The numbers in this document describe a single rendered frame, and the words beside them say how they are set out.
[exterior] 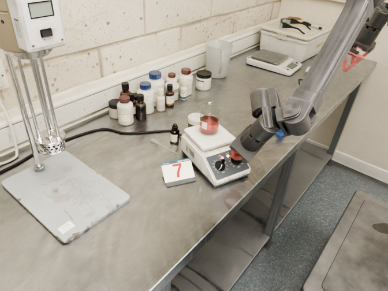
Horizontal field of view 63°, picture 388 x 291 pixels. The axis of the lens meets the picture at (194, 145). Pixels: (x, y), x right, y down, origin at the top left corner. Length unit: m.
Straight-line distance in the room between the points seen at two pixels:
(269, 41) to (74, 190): 1.44
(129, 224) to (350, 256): 0.89
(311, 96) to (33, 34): 0.57
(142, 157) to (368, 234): 0.98
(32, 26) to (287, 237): 1.57
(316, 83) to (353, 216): 0.89
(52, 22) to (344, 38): 0.63
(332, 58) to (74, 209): 0.72
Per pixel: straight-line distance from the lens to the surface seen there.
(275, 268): 1.71
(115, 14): 1.24
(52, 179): 0.95
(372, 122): 2.34
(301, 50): 1.90
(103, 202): 0.85
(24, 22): 0.63
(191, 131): 0.96
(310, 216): 2.01
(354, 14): 0.90
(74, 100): 1.16
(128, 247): 0.77
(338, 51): 0.84
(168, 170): 0.91
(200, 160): 0.92
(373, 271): 1.40
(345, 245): 1.43
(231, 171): 0.91
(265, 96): 0.81
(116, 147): 1.05
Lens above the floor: 1.36
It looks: 35 degrees down
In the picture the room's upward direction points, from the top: 4 degrees clockwise
